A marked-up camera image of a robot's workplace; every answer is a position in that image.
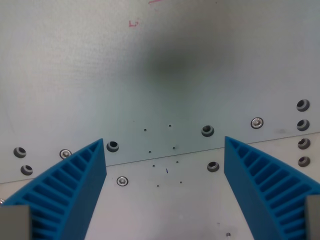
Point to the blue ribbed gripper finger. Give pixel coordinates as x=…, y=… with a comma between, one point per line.
x=82, y=180
x=247, y=180

